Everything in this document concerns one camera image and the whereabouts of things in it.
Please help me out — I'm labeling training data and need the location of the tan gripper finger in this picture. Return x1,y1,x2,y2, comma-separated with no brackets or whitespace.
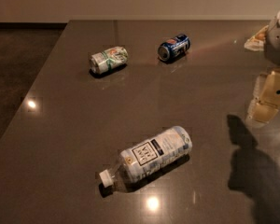
244,25,268,51
246,67,280,124

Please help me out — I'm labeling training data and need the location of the clear blue-label plastic bottle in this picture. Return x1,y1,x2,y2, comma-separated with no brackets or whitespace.
99,126,192,188

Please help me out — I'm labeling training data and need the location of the blue soda can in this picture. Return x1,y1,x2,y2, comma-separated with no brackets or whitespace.
158,34,191,62

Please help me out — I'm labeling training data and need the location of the green and white soda can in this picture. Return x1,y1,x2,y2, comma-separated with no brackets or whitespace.
90,47,128,75

